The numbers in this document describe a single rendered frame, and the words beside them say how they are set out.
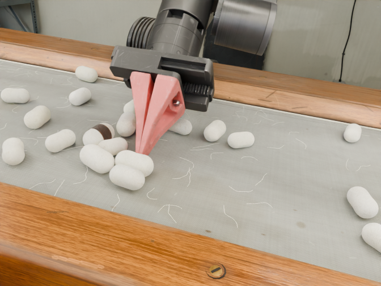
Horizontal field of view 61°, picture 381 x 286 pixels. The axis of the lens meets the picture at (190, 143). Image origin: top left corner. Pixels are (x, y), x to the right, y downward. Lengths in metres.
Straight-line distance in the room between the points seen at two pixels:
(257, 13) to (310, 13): 2.04
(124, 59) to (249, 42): 0.14
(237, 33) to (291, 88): 0.18
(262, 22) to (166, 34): 0.10
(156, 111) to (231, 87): 0.22
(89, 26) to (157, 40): 2.44
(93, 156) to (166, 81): 0.10
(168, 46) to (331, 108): 0.27
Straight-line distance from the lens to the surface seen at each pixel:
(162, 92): 0.31
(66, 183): 0.31
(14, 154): 0.33
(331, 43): 2.45
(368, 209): 0.31
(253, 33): 0.37
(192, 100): 0.35
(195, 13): 0.37
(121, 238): 0.22
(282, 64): 2.46
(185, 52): 0.34
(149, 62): 0.32
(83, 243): 0.22
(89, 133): 0.34
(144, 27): 0.78
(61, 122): 0.41
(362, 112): 0.52
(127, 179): 0.28
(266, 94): 0.50
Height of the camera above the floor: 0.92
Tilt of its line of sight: 29 degrees down
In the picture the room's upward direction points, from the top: 6 degrees clockwise
